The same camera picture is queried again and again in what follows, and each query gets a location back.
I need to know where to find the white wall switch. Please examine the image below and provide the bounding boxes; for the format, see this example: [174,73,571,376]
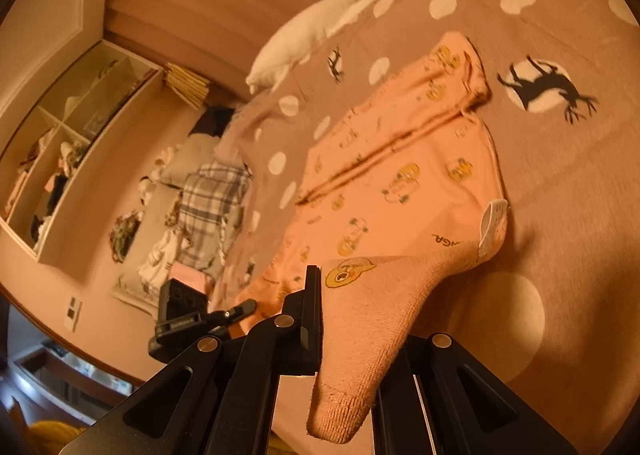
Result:
[64,296,83,332]

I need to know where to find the mauve polka dot blanket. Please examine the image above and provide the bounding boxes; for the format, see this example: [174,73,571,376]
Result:
[215,0,640,455]

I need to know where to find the grey pillow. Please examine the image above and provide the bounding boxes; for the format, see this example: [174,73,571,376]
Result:
[160,132,226,188]

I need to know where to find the pile of stored clothes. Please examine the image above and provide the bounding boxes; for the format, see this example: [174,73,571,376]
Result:
[5,128,96,241]

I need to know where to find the straw tassel fringe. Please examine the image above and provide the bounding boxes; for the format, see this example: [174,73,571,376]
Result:
[162,62,212,110]

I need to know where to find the light pink cloth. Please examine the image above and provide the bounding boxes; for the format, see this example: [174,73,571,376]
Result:
[172,262,216,291]

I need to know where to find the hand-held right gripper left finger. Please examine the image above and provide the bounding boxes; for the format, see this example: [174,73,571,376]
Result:
[62,265,322,455]

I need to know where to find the grey plaid cloth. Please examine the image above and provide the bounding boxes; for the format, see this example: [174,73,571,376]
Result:
[177,160,253,281]

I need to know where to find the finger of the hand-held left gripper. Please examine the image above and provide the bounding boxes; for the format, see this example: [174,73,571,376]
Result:
[202,299,258,331]

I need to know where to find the white wall shelf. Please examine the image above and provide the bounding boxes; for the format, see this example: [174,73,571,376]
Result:
[0,38,167,266]

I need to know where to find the white goose plush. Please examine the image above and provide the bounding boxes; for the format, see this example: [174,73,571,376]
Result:
[245,0,418,93]

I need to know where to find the white patterned cloth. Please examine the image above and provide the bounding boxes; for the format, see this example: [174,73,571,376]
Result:
[112,230,186,308]

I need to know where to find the pink cartoon print shirt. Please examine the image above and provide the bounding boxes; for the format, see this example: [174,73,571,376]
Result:
[234,31,511,446]

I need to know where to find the dark cloth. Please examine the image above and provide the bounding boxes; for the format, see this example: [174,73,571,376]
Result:
[192,105,241,141]

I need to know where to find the lilac bed sheet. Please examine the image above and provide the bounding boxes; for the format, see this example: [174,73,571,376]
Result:
[215,100,266,171]

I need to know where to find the pink curtain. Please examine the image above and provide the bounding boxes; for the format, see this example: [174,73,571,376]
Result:
[102,0,361,106]

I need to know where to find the yellow clothing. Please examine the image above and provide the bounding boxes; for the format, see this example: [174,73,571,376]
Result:
[20,420,91,455]

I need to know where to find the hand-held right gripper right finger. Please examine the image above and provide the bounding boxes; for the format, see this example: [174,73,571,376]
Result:
[372,332,583,455]

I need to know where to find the small white plush toy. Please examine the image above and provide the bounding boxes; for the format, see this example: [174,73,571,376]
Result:
[139,175,161,206]

